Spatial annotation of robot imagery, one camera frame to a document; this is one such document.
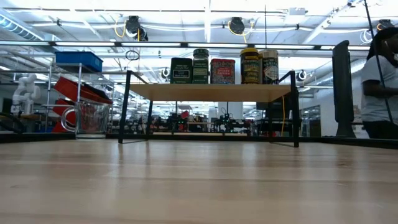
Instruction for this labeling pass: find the green-lidded oregano glass jar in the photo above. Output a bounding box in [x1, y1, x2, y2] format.
[192, 48, 210, 85]

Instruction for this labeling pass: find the green black pepper tin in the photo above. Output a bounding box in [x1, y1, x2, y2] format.
[170, 57, 193, 85]

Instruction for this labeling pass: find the red smoked paprika tin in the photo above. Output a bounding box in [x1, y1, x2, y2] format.
[210, 58, 236, 85]

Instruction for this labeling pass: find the yellow-lidded chili onion seasoning jar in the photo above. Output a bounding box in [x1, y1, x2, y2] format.
[239, 47, 261, 85]

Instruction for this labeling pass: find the beige-lidded furikake seasoning jar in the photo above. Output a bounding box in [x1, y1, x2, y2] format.
[259, 49, 279, 85]

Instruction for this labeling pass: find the wooden shelf with black legs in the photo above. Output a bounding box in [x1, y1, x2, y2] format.
[118, 70, 300, 148]

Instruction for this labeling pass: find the black background robot station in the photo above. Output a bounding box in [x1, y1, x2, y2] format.
[217, 113, 239, 134]
[166, 111, 191, 133]

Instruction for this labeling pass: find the black equipment cabinet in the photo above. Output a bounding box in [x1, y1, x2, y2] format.
[256, 86, 301, 138]

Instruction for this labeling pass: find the clear glass measuring cup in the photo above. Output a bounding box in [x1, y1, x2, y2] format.
[60, 101, 111, 137]

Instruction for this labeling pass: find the blue plastic bin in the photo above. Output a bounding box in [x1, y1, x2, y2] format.
[55, 51, 104, 73]

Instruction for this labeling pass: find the red plastic bin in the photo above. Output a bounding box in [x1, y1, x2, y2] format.
[51, 98, 77, 134]
[53, 77, 113, 105]

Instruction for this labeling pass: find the black upright tower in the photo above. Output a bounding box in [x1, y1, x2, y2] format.
[331, 39, 357, 139]

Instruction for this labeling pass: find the silver metal rack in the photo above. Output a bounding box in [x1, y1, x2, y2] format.
[43, 62, 83, 134]

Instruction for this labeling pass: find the person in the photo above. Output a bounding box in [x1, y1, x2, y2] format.
[360, 27, 398, 140]

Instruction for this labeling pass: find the black aluminium rig frame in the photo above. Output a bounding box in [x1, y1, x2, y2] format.
[0, 132, 398, 150]

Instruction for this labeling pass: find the thin black hanging cable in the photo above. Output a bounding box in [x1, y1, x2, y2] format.
[363, 0, 393, 123]

